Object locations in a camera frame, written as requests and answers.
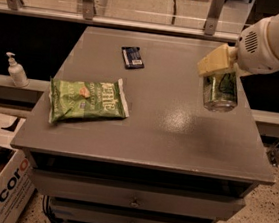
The white cardboard box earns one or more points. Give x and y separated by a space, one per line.
0 185

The green kettle chips bag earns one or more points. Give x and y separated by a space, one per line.
83 100

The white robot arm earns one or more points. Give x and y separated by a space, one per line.
273 35

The green soda can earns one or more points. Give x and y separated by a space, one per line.
220 92

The dark blue snack packet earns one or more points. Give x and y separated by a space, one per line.
132 58

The white pump dispenser bottle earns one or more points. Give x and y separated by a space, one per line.
16 71

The metal glass railing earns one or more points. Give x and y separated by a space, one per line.
221 20

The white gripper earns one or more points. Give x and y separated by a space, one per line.
253 53

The grey drawer cabinet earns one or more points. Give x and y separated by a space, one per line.
170 161

